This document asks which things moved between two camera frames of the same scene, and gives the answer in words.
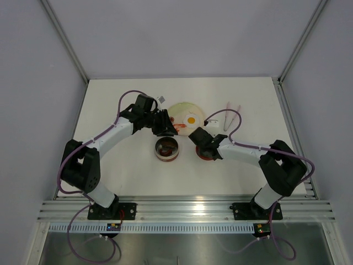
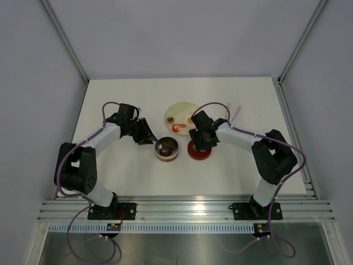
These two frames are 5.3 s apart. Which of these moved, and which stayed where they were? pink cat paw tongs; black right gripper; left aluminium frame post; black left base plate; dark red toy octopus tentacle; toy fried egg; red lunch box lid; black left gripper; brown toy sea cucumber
Moved: red lunch box lid; black right gripper; black left gripper
Stayed: toy fried egg; left aluminium frame post; dark red toy octopus tentacle; brown toy sea cucumber; black left base plate; pink cat paw tongs
